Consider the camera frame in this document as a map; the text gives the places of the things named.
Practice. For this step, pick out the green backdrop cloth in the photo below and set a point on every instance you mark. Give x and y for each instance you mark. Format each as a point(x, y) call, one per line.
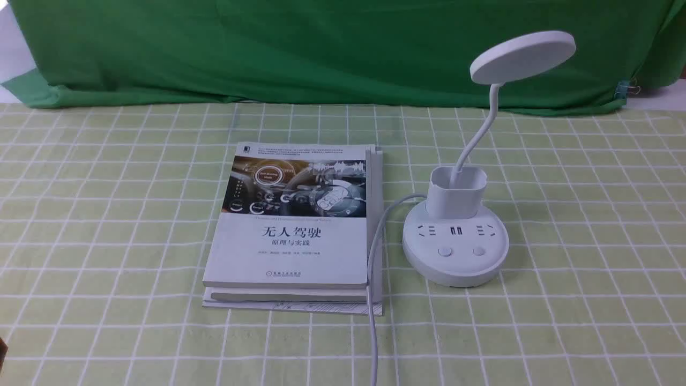
point(410, 53)

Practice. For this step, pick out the white desk lamp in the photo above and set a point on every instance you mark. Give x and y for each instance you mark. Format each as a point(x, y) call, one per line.
point(451, 237)

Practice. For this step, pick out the white book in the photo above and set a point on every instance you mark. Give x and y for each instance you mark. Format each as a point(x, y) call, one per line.
point(294, 216)
point(349, 301)

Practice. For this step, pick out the top white book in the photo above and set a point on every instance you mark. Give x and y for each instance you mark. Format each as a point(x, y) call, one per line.
point(294, 216)

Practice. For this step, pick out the green checkered tablecloth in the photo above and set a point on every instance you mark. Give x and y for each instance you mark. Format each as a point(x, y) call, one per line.
point(108, 216)

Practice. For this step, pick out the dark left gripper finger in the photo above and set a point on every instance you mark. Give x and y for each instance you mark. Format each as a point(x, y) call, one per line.
point(3, 351)

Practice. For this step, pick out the bottom white book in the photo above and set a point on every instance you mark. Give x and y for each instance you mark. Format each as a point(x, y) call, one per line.
point(349, 301)

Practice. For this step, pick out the blue binder clip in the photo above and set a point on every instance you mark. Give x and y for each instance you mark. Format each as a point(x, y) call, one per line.
point(626, 89)

